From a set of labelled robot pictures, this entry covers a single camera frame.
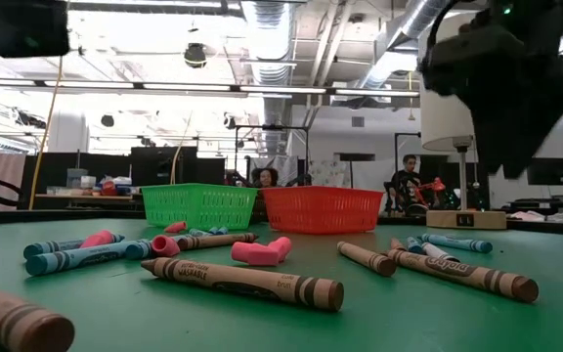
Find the pink eraser cap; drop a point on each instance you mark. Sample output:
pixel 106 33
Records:
pixel 283 246
pixel 175 227
pixel 98 238
pixel 165 246
pixel 254 254

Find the wooden work table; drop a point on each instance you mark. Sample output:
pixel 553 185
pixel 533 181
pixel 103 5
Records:
pixel 86 197

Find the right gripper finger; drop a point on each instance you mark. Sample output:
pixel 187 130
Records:
pixel 535 127
pixel 491 127

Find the white box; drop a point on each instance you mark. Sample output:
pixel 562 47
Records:
pixel 88 182

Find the brown crayon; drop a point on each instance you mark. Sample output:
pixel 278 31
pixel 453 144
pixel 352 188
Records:
pixel 397 243
pixel 17 322
pixel 242 283
pixel 215 240
pixel 367 257
pixel 462 274

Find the person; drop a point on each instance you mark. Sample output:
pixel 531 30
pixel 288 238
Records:
pixel 267 177
pixel 408 183

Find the green table mat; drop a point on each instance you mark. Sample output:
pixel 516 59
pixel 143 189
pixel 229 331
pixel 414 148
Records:
pixel 408 322

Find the red round object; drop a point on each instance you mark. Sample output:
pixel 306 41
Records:
pixel 109 187

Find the white shade wooden lamp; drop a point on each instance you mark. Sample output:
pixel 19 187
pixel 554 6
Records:
pixel 464 220

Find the black plastic basket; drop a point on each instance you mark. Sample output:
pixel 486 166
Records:
pixel 260 207

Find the black metal stand frame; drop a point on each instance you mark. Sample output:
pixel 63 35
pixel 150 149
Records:
pixel 406 134
pixel 272 127

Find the clear plastic container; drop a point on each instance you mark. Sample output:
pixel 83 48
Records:
pixel 76 177

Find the white patterned sheet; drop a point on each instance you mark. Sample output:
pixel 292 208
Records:
pixel 330 173

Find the red desk lamp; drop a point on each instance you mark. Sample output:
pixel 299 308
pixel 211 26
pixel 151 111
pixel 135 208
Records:
pixel 430 186

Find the ceiling light strip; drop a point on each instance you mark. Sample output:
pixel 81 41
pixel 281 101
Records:
pixel 188 88

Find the black monitor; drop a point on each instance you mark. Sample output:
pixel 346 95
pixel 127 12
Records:
pixel 549 171

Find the black hanging sign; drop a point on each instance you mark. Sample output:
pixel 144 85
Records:
pixel 355 157

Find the black ceiling speaker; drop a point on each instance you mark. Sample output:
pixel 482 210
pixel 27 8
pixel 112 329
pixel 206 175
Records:
pixel 229 120
pixel 107 120
pixel 195 55

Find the green plastic basket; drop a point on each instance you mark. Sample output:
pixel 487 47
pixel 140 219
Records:
pixel 198 207

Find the black desk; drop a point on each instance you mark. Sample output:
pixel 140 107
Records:
pixel 548 203

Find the black partition panel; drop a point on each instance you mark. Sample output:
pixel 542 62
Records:
pixel 164 166
pixel 56 168

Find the red plastic basket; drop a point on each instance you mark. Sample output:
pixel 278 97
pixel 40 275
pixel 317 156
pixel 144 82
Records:
pixel 320 210

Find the pinkish paper packet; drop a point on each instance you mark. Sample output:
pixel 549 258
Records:
pixel 526 215

